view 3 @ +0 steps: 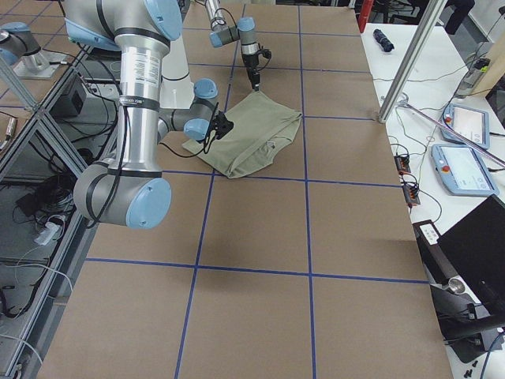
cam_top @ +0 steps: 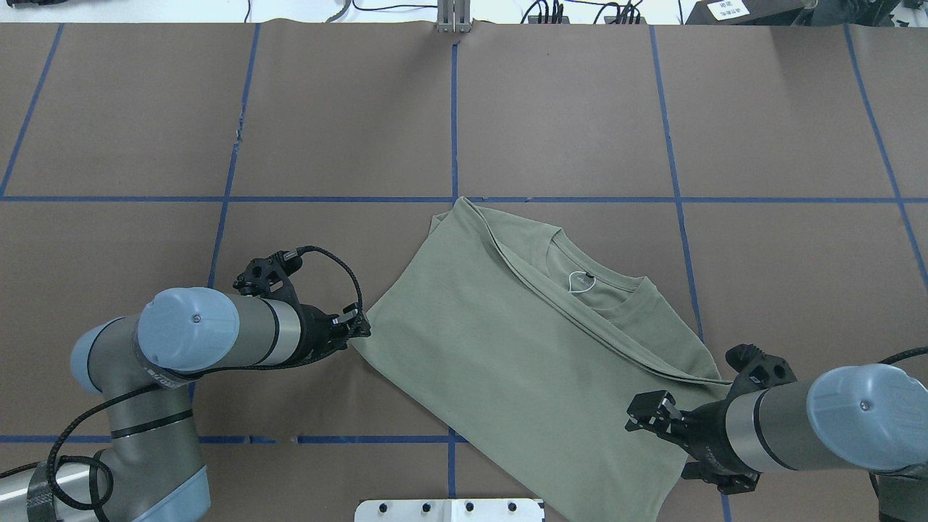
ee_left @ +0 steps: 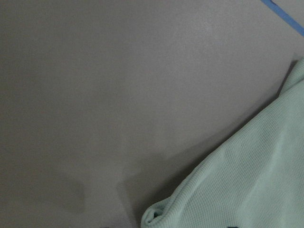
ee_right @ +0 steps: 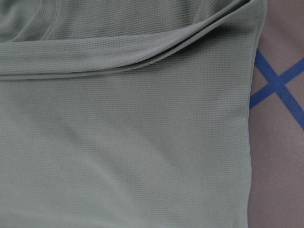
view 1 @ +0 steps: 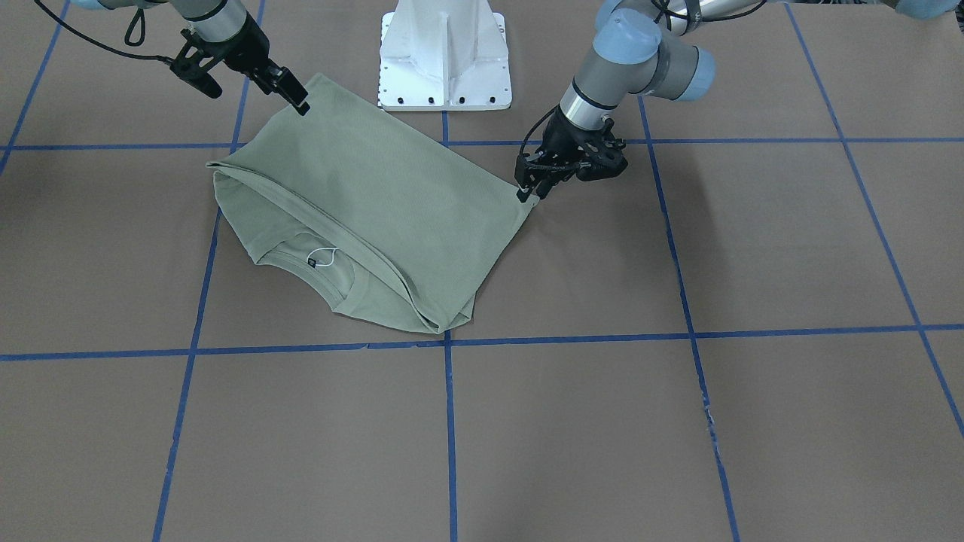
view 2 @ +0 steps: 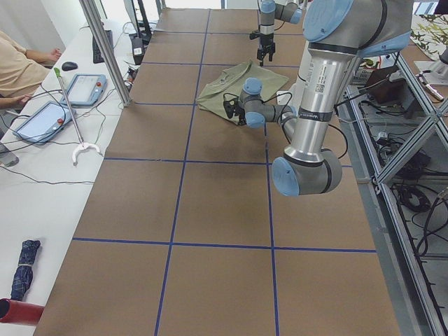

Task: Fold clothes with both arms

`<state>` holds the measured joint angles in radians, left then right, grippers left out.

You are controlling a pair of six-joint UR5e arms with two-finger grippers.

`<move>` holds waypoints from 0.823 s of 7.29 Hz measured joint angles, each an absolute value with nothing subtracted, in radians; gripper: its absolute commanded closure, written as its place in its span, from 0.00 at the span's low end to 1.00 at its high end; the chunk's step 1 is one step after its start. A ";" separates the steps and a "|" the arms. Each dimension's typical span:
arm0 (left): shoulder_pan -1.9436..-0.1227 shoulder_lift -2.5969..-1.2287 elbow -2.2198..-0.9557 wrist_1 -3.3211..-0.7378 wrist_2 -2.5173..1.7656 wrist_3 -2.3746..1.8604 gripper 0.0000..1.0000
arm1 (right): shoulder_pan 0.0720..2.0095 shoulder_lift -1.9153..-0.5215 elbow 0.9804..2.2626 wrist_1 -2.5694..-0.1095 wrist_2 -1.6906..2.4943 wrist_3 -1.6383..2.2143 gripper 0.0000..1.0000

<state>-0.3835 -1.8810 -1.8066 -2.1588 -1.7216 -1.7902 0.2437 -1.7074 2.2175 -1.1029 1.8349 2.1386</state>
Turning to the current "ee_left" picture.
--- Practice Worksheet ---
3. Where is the olive green long-sleeve shirt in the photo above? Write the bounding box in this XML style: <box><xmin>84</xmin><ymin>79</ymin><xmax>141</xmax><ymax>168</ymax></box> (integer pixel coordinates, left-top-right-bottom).
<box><xmin>141</xmin><ymin>60</ymin><xmax>304</xmax><ymax>228</ymax></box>

